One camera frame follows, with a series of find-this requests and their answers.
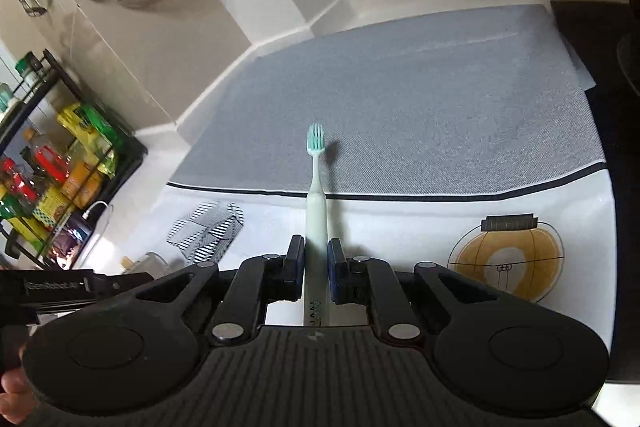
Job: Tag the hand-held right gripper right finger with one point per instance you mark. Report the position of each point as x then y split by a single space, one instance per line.
336 269

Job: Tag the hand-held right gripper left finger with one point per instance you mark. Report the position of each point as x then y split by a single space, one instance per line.
296 267

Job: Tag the mint green toothbrush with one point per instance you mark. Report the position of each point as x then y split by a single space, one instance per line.
315 207

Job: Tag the person's left hand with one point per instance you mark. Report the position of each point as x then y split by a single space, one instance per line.
15 399

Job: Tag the smartphone with lit screen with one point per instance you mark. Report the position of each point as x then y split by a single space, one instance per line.
70 239

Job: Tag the white printed cloth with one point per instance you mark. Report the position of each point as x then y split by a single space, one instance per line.
400 227

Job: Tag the green bottle yellow cap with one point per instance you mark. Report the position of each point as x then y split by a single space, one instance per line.
11 212

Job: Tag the white paper sleeve tan tip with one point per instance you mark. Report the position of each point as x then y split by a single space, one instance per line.
150 259

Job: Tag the red cap sauce bottle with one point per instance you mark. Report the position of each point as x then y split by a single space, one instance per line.
17 182

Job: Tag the orange bottle yellow cap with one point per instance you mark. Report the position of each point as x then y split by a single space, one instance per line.
50 158

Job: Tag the yellow green seasoning packet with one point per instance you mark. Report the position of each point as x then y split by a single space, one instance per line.
80 122

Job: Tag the grey mat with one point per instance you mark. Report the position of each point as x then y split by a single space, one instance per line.
400 107

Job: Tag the teal lid spice jar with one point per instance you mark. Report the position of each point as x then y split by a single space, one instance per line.
6 97

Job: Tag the green cap spice jar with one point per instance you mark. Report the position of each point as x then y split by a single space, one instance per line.
29 63

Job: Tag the small metal ladle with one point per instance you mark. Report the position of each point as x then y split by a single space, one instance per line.
36 9

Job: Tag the black gas stove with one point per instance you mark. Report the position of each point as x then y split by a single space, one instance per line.
620 132

